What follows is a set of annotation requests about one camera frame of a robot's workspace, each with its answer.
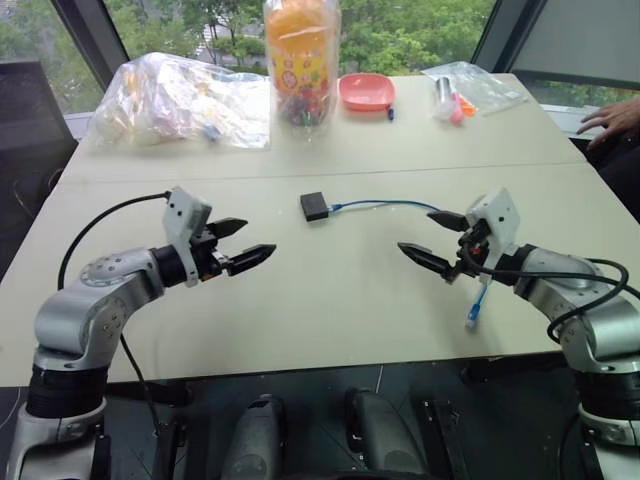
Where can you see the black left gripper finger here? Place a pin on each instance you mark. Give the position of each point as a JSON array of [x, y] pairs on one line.
[[229, 226], [252, 257]]

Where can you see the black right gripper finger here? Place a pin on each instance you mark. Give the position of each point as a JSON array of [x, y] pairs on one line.
[[452, 220], [427, 259]]

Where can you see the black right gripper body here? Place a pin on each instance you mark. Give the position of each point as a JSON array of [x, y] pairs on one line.
[[472, 250]]

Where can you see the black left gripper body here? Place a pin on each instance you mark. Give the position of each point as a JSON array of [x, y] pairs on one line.
[[206, 255]]

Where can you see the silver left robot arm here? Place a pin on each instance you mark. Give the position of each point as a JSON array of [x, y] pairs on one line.
[[95, 310]]

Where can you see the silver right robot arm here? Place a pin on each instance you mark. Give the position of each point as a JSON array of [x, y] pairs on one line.
[[590, 320]]

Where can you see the small black box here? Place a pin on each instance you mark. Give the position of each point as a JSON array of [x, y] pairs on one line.
[[314, 206]]

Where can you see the person's bare hand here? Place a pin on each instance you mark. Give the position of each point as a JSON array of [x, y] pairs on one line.
[[617, 117]]

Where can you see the pink small item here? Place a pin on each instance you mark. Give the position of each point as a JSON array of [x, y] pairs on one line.
[[456, 112]]

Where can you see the orange small item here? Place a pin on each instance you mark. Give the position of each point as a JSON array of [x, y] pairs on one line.
[[468, 106]]

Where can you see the silver metal cylinder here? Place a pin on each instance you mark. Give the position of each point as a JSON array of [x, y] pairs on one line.
[[443, 90]]

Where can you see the clear zip bag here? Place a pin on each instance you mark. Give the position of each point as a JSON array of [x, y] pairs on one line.
[[475, 90]]

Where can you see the clear bag of white items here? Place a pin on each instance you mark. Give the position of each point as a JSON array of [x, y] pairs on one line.
[[170, 105]]

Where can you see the pink plastic bowl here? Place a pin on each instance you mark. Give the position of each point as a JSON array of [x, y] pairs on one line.
[[366, 91]]

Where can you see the person's dark clothing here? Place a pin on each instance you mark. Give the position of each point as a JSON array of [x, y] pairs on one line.
[[620, 175]]

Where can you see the tall clear bag of candies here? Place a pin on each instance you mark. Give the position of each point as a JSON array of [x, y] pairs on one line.
[[301, 70]]

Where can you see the dark rounded shape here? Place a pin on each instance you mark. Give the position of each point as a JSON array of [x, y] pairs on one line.
[[380, 435], [260, 440]]

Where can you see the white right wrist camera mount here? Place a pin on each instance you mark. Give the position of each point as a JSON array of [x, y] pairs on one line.
[[497, 215]]

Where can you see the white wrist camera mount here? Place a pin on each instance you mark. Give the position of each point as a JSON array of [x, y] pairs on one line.
[[497, 215], [182, 212]]

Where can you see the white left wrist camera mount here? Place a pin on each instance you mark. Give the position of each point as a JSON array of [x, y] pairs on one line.
[[182, 212]]

